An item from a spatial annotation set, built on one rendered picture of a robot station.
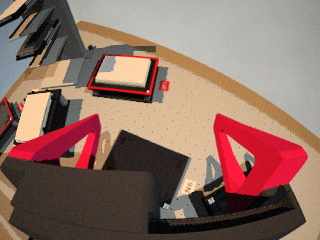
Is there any black rectangular frame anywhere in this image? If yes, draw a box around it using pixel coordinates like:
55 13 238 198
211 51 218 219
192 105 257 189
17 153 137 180
201 186 229 216

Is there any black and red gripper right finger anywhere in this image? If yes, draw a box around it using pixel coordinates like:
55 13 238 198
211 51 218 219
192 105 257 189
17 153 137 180
213 114 308 213

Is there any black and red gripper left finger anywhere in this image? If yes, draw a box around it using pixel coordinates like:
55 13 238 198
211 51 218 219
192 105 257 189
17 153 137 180
7 114 101 169

